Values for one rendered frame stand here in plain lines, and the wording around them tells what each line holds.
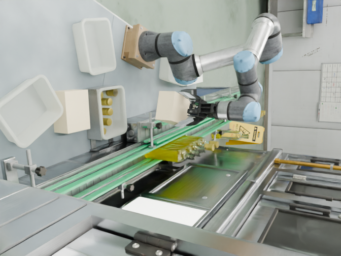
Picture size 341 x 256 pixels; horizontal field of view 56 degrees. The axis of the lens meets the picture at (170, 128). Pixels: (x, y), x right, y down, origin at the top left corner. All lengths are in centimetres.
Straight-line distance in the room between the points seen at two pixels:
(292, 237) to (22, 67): 111
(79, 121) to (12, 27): 40
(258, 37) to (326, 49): 586
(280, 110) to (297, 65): 100
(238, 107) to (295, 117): 620
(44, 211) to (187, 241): 24
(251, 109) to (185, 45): 51
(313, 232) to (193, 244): 90
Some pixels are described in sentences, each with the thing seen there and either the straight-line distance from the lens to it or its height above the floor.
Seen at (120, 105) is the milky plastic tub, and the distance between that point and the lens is 151.
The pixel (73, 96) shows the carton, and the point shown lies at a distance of 130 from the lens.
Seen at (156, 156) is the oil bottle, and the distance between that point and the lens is 156.
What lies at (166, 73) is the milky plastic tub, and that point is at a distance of 188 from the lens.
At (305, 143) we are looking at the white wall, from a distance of 749.
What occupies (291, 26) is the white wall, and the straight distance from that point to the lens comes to 731.
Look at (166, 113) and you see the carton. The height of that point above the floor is 110.
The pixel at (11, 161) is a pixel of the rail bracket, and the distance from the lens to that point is 110.
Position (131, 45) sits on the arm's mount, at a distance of 162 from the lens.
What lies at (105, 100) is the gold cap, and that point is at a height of 80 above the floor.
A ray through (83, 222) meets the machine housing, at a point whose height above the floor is 143.
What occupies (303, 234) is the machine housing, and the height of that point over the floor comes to 164.
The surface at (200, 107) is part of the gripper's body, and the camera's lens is 125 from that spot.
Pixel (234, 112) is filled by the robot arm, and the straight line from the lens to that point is 122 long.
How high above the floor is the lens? 177
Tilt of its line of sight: 30 degrees down
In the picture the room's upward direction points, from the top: 95 degrees clockwise
